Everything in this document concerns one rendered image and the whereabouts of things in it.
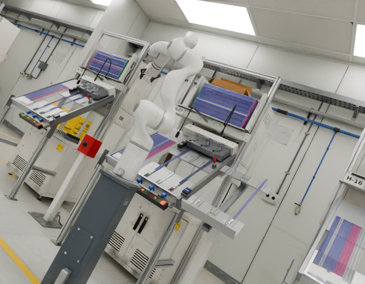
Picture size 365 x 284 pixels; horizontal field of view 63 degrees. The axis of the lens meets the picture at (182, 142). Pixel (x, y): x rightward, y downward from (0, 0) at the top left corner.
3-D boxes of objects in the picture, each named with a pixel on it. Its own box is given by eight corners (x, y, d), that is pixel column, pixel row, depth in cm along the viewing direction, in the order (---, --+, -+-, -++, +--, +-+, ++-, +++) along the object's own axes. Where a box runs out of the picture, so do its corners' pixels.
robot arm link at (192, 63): (138, 123, 161) (163, 137, 168) (146, 122, 150) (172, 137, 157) (177, 47, 171) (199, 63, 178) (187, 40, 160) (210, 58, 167)
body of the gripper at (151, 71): (162, 62, 218) (154, 72, 225) (150, 58, 212) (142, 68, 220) (164, 70, 214) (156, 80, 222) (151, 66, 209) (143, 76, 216)
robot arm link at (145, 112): (152, 154, 154) (174, 114, 157) (120, 137, 147) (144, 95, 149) (145, 150, 165) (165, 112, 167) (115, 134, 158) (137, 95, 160)
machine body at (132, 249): (148, 301, 204) (191, 218, 209) (86, 245, 240) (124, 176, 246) (187, 290, 259) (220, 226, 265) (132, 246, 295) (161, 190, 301)
